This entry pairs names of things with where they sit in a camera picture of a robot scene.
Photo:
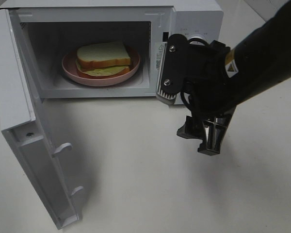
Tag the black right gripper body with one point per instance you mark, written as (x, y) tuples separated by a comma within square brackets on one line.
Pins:
[(205, 90)]

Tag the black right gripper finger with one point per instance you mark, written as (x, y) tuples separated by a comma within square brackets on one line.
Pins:
[(192, 129), (215, 129)]

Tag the toy sandwich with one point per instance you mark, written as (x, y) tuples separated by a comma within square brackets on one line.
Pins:
[(104, 59)]

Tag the pink round plate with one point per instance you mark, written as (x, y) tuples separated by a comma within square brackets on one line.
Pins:
[(71, 71)]

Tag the white microwave door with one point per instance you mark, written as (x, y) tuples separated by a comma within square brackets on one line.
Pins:
[(24, 123)]

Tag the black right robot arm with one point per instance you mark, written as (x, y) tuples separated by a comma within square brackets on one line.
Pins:
[(262, 60)]

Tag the upper white power knob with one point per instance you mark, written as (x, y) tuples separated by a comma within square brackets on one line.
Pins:
[(197, 40)]

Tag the white warning label sticker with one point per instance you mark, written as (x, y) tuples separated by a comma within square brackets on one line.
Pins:
[(159, 51)]

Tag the white microwave oven body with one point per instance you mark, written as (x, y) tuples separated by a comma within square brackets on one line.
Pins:
[(54, 28)]

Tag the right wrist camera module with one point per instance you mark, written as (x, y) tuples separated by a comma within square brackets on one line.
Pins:
[(172, 69)]

